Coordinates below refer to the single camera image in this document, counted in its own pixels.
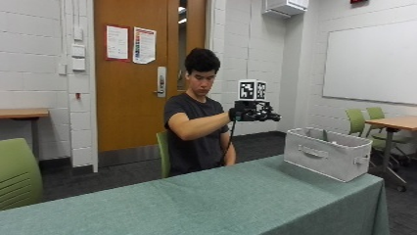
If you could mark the the person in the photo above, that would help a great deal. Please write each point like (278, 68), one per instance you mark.
(195, 140)

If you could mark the white paper with red border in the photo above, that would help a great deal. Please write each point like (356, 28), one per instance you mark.
(118, 42)

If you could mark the green tablecloth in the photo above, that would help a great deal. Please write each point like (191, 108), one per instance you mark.
(209, 202)

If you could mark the wooden table with metal legs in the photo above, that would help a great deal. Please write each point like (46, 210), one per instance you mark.
(394, 130)

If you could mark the red wall sign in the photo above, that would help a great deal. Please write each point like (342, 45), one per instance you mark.
(359, 1)

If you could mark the grey fabric storage bin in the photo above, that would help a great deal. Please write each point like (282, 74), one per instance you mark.
(329, 155)

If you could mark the white whiteboard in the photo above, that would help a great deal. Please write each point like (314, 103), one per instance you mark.
(374, 62)

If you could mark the green chair with slotted back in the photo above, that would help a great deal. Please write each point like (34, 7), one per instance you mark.
(18, 173)

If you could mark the white wall conduit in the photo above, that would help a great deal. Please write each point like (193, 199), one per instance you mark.
(78, 19)

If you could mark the white paper with colourful strip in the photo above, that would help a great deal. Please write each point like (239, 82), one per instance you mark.
(145, 45)

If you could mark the wooden door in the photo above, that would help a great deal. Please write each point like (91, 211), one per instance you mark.
(131, 75)

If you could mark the white cube with black markers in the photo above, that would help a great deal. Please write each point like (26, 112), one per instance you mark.
(253, 89)

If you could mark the small red wall device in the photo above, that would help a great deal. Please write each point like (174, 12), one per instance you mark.
(78, 96)

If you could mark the white wall switch box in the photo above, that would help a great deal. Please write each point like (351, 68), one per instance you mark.
(79, 64)
(78, 51)

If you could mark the white wall-mounted unit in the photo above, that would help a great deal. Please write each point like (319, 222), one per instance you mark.
(285, 7)

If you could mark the wooden side table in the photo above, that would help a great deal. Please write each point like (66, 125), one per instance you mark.
(25, 114)

